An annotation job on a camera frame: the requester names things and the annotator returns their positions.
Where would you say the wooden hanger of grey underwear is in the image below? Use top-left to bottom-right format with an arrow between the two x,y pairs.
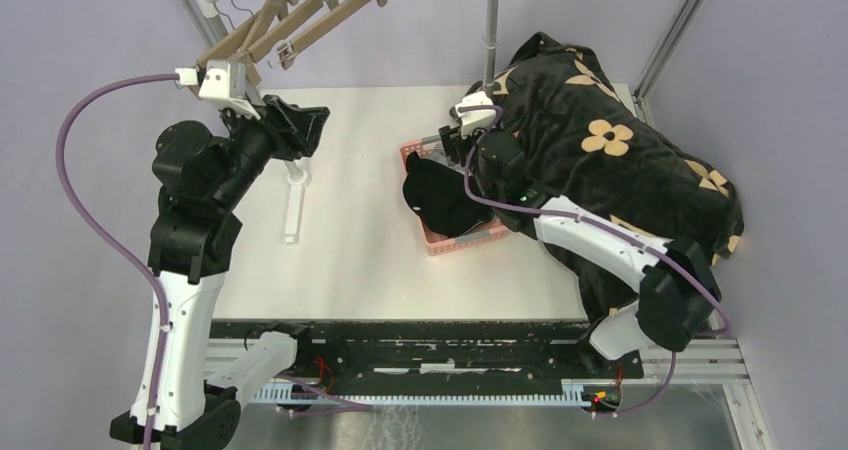
252,0 -> 339,63

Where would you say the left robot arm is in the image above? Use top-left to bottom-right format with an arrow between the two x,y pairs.
109,95 -> 331,449

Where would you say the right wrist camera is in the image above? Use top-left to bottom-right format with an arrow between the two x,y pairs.
451,91 -> 502,139

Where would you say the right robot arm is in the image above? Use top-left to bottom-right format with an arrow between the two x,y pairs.
438,126 -> 721,378

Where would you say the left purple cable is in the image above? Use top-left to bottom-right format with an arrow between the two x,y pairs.
55,73 -> 200,450

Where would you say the empty wooden clip hanger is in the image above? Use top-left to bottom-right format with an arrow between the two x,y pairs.
196,9 -> 265,108

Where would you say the wooden hanger of black underwear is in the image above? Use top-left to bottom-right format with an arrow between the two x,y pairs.
269,0 -> 388,69

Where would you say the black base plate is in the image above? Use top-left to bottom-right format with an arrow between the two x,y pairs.
210,320 -> 644,398

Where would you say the metal clothes rack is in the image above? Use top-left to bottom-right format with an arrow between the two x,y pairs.
194,0 -> 499,243

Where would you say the pink plastic basket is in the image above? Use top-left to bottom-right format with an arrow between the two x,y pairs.
398,136 -> 508,256

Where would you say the wooden hanger of navy underwear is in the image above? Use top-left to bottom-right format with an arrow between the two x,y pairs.
235,0 -> 300,85

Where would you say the black underwear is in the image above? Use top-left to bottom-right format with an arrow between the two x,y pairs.
402,152 -> 494,238

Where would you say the black floral blanket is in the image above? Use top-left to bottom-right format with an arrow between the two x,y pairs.
463,32 -> 745,322

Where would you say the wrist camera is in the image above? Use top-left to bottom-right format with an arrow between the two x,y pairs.
451,91 -> 502,139
174,60 -> 261,120

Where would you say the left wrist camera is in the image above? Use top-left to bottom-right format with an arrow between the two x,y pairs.
174,60 -> 261,120

